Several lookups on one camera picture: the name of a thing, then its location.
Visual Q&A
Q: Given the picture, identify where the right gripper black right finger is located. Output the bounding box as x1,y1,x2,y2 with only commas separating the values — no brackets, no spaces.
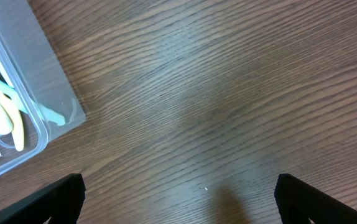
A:
274,174,357,224

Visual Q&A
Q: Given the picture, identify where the yellow plastic knife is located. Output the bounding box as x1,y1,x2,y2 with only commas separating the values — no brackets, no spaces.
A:
0,90,25,151

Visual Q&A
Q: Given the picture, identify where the pale teal plastic knife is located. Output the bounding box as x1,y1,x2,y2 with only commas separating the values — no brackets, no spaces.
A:
0,80,67,126

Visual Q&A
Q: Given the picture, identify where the right clear plastic container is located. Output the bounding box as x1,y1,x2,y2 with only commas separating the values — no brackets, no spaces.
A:
0,0,86,175

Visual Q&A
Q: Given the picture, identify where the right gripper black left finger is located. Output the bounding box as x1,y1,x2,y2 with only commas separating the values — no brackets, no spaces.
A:
0,173,86,224

